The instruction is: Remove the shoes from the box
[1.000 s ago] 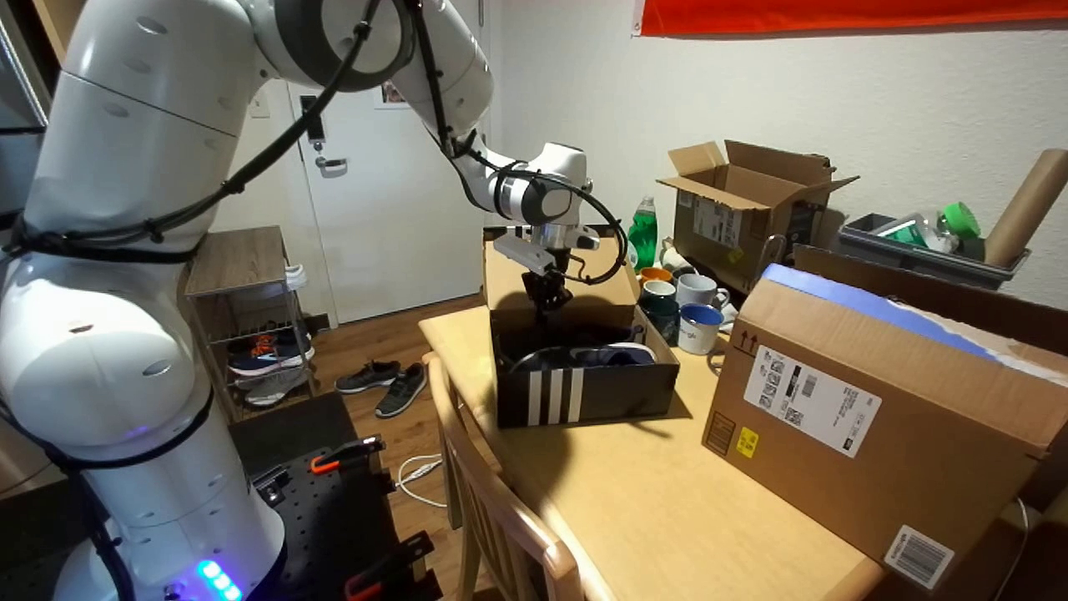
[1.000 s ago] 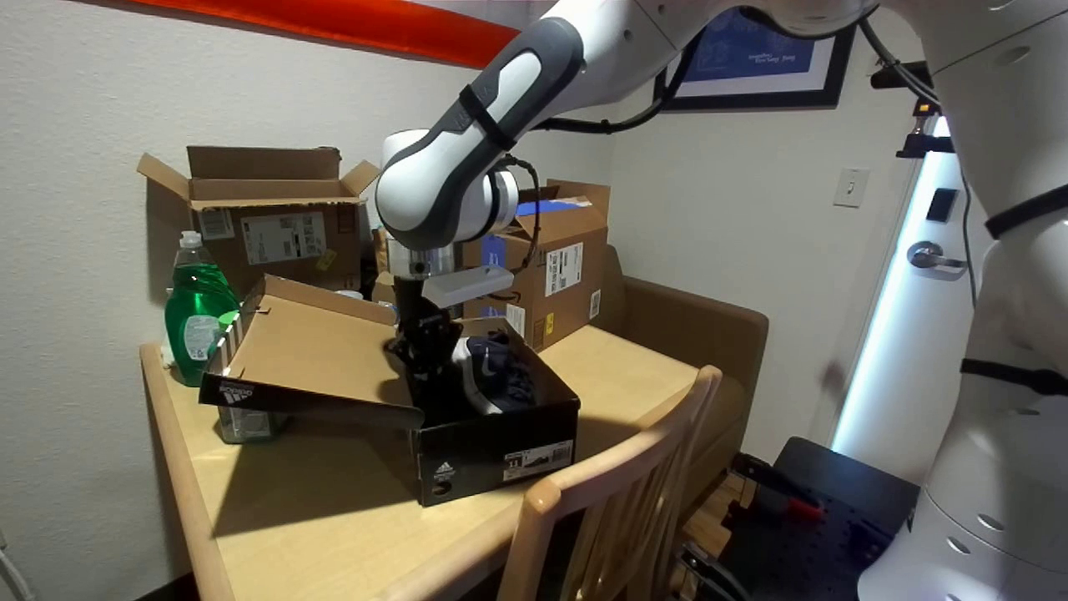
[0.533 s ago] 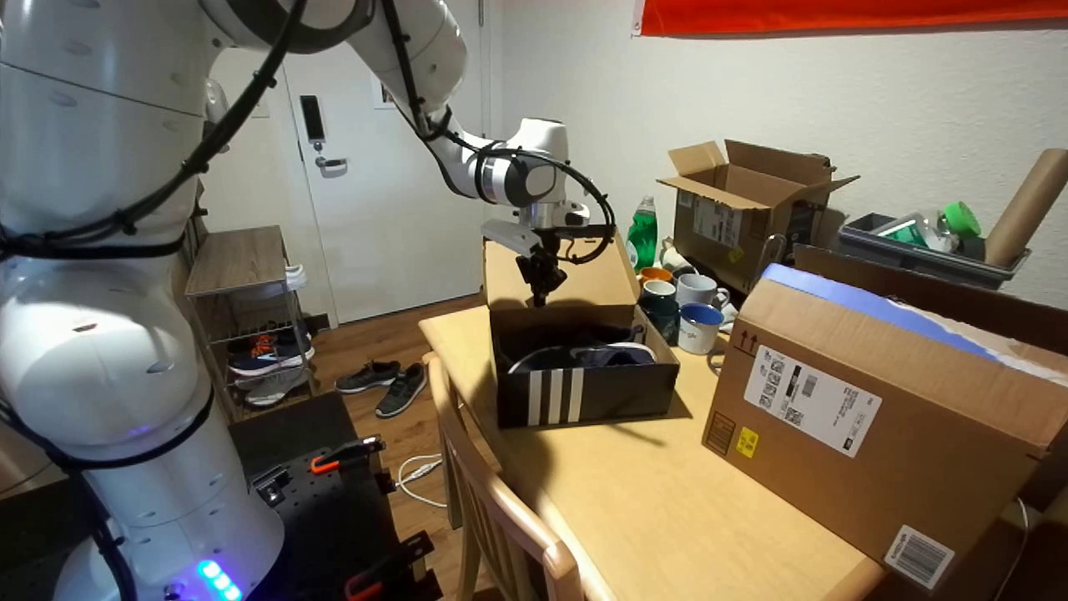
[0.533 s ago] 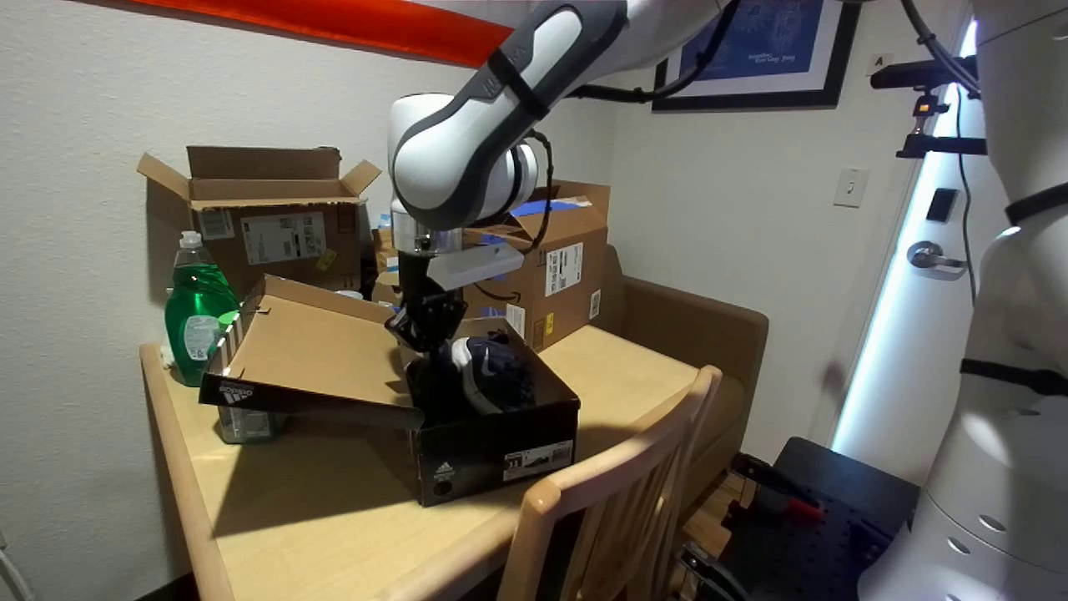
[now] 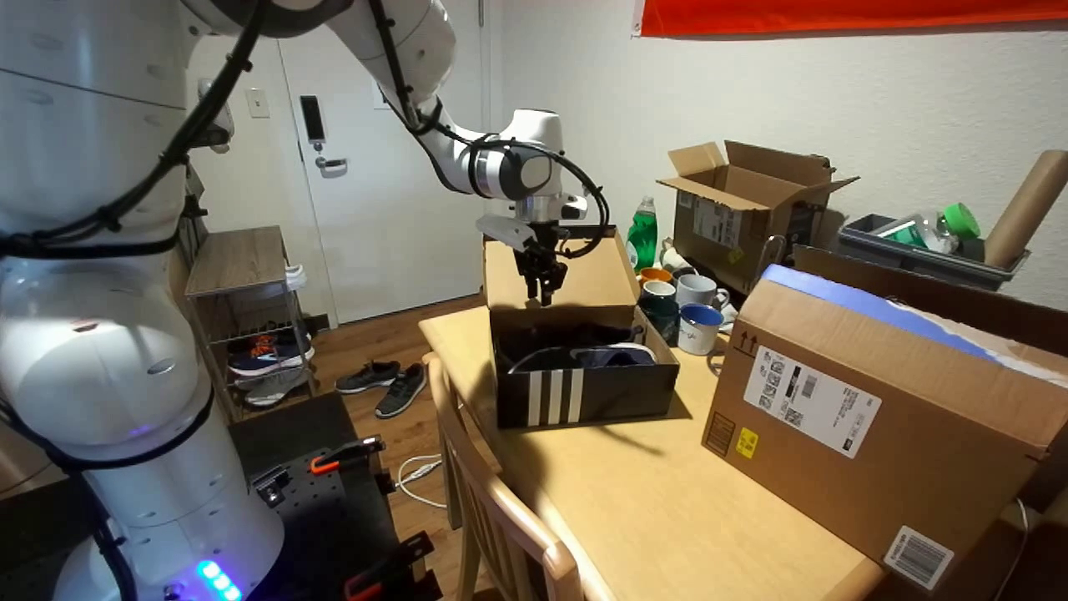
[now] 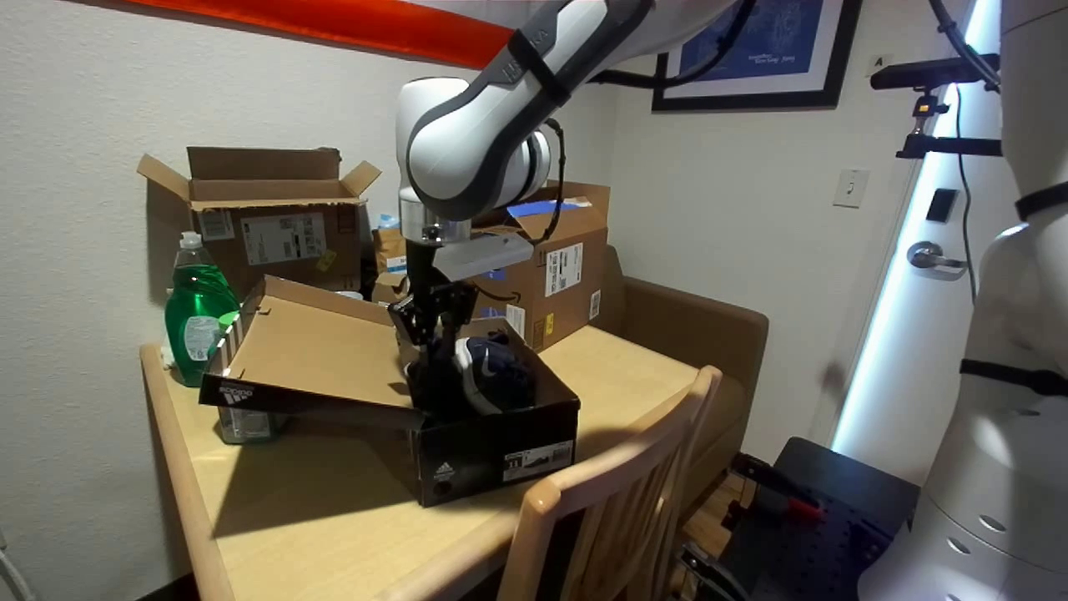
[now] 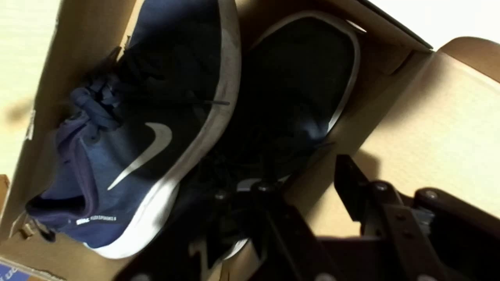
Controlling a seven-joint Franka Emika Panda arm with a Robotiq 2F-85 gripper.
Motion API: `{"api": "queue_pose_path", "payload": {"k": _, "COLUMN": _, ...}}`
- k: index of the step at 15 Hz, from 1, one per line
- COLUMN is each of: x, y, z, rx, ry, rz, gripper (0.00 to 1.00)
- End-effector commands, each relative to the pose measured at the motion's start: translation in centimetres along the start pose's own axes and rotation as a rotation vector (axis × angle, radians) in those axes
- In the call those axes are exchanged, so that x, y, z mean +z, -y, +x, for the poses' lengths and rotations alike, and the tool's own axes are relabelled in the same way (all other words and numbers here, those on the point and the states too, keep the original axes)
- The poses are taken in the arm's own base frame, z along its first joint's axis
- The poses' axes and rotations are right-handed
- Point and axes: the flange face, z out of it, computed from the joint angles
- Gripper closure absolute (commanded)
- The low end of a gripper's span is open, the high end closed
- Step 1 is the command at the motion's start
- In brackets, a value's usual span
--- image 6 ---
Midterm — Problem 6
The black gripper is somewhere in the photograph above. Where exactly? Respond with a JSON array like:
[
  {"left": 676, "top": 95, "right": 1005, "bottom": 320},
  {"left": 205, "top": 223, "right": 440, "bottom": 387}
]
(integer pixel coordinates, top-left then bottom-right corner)
[{"left": 387, "top": 238, "right": 485, "bottom": 360}]

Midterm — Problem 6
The navy sneaker with white sole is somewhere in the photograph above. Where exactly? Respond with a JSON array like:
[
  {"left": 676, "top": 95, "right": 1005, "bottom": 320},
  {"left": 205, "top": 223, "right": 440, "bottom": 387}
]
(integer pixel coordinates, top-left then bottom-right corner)
[{"left": 448, "top": 327, "right": 542, "bottom": 421}]

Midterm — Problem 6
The black striped shoe box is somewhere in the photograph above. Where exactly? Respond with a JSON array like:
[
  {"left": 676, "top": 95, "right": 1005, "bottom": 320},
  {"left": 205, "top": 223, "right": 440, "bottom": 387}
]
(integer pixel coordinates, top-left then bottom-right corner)
[{"left": 198, "top": 274, "right": 582, "bottom": 512}]

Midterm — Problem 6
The small cardboard box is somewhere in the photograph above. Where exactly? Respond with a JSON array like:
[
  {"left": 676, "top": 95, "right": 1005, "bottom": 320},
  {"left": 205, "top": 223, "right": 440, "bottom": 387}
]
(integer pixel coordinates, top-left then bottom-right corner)
[{"left": 370, "top": 212, "right": 411, "bottom": 308}]

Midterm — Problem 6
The large labelled cardboard box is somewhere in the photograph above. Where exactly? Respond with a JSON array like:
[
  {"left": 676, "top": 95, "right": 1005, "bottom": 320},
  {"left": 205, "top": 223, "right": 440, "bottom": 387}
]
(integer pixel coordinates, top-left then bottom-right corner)
[{"left": 476, "top": 180, "right": 612, "bottom": 349}]

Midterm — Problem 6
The open cardboard box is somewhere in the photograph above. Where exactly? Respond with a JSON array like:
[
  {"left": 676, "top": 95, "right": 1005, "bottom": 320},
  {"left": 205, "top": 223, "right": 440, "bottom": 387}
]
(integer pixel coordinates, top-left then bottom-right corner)
[{"left": 132, "top": 144, "right": 382, "bottom": 303}]

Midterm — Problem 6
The green dish soap bottle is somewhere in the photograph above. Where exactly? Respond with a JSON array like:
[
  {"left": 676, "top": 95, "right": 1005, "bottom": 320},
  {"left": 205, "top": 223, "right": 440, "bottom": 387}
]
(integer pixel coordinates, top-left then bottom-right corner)
[{"left": 161, "top": 225, "right": 248, "bottom": 391}]

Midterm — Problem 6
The light wooden chair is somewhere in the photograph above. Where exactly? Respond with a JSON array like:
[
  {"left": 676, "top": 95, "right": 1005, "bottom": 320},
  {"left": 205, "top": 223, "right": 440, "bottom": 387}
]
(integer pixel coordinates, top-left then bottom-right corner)
[{"left": 493, "top": 362, "right": 728, "bottom": 601}]

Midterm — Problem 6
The orange black clamp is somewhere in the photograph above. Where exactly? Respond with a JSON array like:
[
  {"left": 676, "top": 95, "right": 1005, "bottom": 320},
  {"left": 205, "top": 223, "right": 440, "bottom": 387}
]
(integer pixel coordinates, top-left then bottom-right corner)
[{"left": 730, "top": 449, "right": 832, "bottom": 527}]

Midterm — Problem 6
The black framed blue picture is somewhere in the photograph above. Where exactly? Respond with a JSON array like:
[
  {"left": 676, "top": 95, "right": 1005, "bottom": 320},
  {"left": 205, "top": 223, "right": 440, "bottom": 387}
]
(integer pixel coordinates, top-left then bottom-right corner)
[{"left": 647, "top": 0, "right": 863, "bottom": 112}]

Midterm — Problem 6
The white door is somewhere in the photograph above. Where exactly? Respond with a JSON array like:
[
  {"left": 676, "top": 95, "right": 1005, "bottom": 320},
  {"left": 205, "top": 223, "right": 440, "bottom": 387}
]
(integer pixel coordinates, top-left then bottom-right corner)
[{"left": 832, "top": 102, "right": 1005, "bottom": 483}]

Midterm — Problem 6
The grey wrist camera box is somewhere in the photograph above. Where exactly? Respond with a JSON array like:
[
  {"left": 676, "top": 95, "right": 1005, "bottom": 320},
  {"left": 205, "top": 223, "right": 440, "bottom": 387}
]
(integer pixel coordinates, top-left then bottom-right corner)
[{"left": 431, "top": 230, "right": 538, "bottom": 284}]

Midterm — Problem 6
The red wall banner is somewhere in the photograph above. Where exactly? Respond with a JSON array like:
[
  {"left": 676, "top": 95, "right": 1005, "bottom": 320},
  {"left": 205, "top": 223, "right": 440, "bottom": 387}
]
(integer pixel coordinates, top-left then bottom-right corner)
[{"left": 81, "top": 0, "right": 528, "bottom": 72}]

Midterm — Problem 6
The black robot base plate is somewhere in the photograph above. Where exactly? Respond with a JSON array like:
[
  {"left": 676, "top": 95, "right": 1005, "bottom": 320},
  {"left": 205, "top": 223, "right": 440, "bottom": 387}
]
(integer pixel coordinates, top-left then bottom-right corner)
[{"left": 711, "top": 435, "right": 924, "bottom": 601}]

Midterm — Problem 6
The white light switch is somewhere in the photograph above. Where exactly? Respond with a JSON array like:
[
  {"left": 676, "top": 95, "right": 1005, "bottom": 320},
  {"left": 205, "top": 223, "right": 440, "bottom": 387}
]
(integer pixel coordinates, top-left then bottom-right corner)
[{"left": 832, "top": 162, "right": 871, "bottom": 210}]

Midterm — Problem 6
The silver door handle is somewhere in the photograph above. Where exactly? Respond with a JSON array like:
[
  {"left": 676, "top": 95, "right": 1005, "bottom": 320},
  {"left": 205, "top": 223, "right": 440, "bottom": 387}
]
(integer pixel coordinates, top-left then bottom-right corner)
[{"left": 904, "top": 238, "right": 967, "bottom": 274}]

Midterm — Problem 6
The black camera on mount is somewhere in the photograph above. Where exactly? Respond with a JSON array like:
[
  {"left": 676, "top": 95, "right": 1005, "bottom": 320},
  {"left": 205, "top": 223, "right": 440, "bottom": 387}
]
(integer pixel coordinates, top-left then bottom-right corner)
[{"left": 867, "top": 50, "right": 1005, "bottom": 159}]

